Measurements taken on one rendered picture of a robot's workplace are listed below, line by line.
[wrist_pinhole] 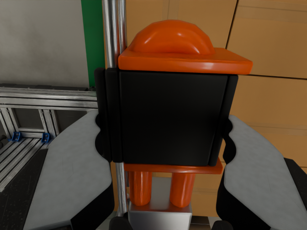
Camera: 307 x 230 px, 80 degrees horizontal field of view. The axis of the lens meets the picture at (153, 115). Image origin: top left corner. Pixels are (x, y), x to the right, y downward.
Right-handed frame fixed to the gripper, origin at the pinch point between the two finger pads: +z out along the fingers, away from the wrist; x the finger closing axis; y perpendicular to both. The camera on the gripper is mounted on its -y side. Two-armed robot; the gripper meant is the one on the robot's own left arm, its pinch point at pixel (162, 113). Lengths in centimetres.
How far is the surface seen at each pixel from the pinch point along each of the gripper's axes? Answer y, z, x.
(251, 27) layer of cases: -4, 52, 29
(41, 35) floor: 7, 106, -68
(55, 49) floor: 14, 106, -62
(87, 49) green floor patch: 14, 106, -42
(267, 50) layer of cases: 3, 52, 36
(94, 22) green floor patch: -1, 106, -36
